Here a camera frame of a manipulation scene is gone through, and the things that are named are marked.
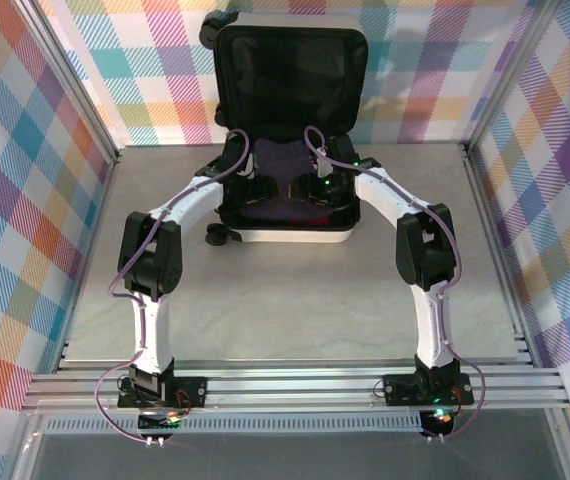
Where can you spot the aluminium side rail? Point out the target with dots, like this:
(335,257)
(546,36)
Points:
(99,215)
(480,190)

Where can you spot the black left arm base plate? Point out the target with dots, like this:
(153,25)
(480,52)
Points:
(190,392)

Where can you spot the dark navy garment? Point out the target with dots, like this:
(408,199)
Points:
(285,160)

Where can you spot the aluminium upright post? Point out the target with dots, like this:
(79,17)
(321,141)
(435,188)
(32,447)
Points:
(509,75)
(72,85)

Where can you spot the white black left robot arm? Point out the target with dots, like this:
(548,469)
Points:
(152,330)

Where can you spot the white hard-shell suitcase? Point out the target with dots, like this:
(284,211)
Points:
(290,235)

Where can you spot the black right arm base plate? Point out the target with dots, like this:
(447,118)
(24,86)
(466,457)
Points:
(400,390)

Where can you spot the aluminium cross rail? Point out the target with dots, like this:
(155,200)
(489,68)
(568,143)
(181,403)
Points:
(290,387)

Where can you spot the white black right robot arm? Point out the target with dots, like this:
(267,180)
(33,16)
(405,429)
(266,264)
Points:
(432,330)

